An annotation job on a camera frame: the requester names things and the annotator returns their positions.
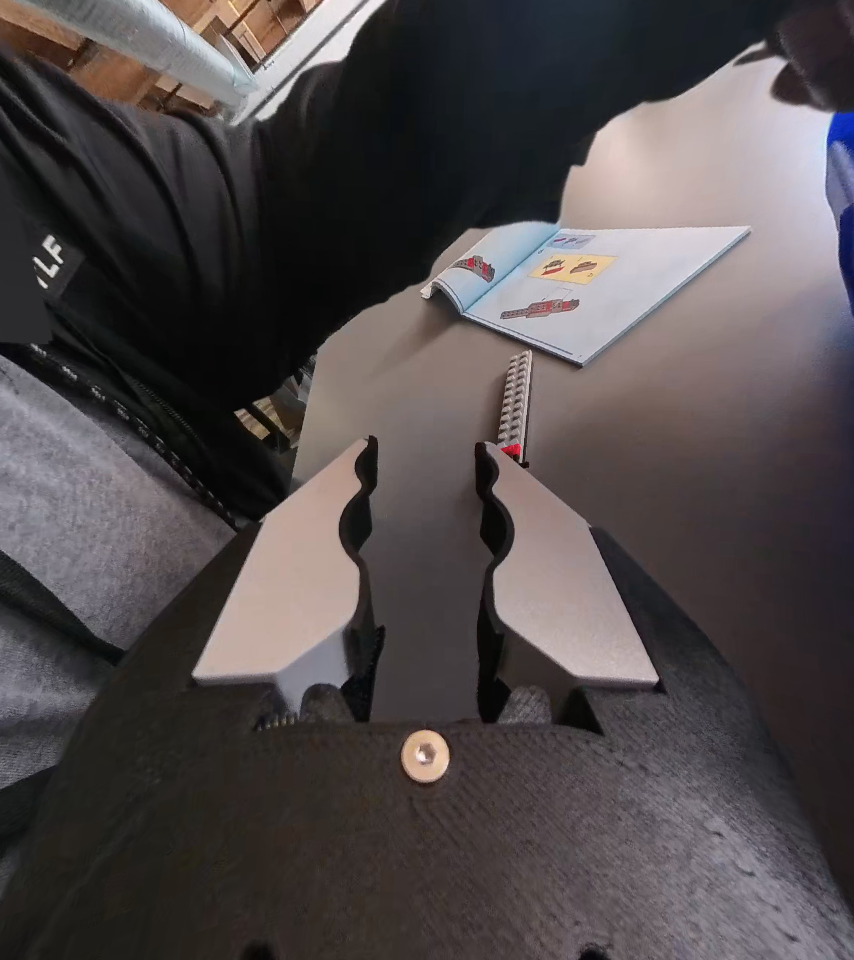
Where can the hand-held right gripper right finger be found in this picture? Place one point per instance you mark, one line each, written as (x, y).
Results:
(569, 600)

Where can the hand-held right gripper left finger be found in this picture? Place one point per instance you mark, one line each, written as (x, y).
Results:
(284, 600)

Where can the long grey toy brick plate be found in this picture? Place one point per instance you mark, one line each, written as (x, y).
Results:
(517, 397)

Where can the person's left forearm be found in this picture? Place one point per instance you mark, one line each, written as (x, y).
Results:
(547, 105)

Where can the person's left hand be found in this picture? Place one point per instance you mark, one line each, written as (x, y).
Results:
(824, 60)

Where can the person's grey clothing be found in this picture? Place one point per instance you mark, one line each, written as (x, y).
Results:
(37, 465)

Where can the toy brick instruction booklet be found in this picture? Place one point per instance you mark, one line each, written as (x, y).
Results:
(621, 300)

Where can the person's black jacket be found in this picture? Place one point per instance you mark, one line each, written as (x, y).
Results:
(187, 247)

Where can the wooden shelving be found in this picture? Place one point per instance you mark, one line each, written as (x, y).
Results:
(108, 75)

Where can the silver ventilation duct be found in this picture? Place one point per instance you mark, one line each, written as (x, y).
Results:
(172, 45)

